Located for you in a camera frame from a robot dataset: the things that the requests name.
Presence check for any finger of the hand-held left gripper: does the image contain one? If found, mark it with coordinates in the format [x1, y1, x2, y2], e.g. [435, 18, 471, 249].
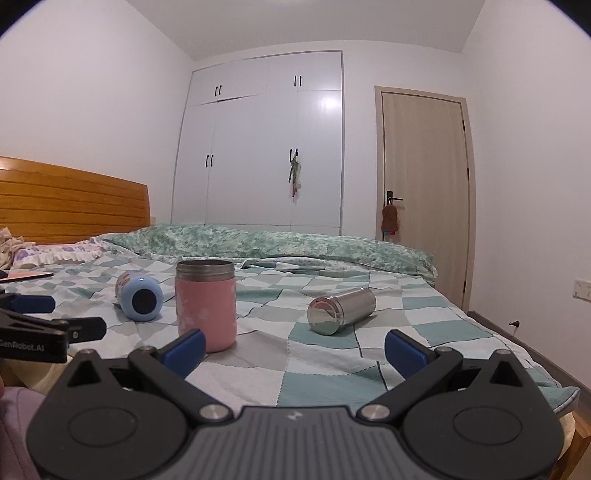
[0, 293, 57, 315]
[0, 310, 107, 343]

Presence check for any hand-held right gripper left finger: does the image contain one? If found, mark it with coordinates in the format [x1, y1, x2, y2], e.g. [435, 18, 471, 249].
[51, 329, 232, 423]

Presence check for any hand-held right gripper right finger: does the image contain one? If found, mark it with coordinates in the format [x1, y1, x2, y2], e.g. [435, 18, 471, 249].
[360, 330, 532, 423]

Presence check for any light blue printed cup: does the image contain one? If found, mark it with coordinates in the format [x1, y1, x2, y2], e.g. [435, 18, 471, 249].
[115, 271, 164, 323]

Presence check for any stainless steel cup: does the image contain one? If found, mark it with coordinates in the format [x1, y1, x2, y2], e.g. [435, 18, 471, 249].
[307, 287, 378, 337]

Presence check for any pink cup with steel rim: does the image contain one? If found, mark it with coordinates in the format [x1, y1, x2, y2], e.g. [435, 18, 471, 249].
[174, 259, 238, 354]

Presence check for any flat dark phone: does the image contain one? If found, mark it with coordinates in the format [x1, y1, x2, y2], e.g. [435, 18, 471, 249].
[0, 271, 55, 282]

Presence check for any cream cloth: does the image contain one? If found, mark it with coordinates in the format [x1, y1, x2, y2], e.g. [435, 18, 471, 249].
[2, 354, 72, 395]

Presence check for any purple floral pillow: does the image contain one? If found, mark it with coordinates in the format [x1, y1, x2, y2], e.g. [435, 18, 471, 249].
[11, 239, 110, 271]

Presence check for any floral crumpled cloth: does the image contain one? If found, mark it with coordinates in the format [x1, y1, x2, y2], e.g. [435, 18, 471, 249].
[0, 226, 25, 271]

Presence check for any person's purple clothing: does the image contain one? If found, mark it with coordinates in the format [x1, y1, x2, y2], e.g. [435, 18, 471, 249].
[0, 385, 47, 480]

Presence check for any wooden headboard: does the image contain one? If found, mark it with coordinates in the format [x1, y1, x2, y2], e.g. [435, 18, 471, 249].
[0, 155, 151, 246]

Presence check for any brown hanging pouch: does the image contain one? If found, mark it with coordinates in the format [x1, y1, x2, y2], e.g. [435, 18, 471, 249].
[381, 203, 400, 234]

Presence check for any green floral quilt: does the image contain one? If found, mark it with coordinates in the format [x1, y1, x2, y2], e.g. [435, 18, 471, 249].
[94, 223, 437, 288]

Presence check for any beige door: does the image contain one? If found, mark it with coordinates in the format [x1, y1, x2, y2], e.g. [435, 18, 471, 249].
[374, 85, 476, 315]

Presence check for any white wardrobe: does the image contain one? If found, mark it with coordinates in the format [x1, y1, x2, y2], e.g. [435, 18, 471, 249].
[170, 50, 344, 236]

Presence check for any wooden bed frame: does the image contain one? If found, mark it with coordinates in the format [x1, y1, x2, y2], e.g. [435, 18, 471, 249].
[560, 405, 591, 480]

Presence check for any hanging cloth on wardrobe handle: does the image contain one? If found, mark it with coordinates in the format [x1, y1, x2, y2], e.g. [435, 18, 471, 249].
[288, 154, 304, 199]

